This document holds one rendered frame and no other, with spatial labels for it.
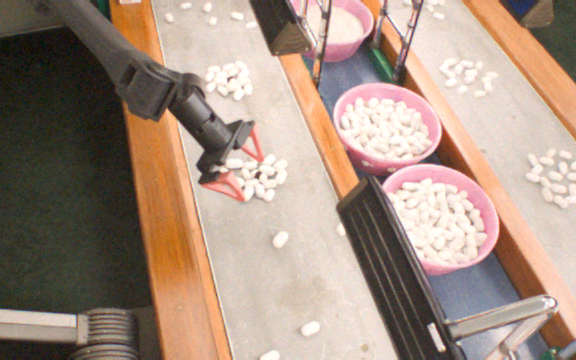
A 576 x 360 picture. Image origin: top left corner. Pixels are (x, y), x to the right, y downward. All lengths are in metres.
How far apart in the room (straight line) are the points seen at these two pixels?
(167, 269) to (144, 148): 0.31
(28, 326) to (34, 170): 1.39
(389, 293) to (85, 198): 1.62
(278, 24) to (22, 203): 1.45
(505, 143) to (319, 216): 0.54
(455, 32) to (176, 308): 1.18
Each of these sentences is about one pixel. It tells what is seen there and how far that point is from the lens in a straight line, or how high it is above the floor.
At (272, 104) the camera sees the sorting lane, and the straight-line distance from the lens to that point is 1.35.
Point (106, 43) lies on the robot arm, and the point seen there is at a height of 1.11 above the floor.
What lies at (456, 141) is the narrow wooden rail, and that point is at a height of 0.76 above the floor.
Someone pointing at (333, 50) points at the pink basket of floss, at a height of 0.73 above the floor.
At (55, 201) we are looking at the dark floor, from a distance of 2.18.
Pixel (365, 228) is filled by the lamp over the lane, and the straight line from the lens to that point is 0.72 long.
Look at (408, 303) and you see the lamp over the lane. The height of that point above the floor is 1.09.
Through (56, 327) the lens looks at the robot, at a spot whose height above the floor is 0.82.
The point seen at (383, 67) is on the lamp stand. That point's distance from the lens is 1.56.
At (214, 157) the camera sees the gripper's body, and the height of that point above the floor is 0.99.
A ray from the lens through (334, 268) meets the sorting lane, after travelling 1.08.
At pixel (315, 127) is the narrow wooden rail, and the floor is 0.76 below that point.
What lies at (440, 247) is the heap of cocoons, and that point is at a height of 0.74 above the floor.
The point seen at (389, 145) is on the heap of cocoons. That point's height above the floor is 0.72.
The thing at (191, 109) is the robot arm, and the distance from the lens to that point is 0.88.
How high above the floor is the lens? 1.67
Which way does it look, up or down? 51 degrees down
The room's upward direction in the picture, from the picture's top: 8 degrees clockwise
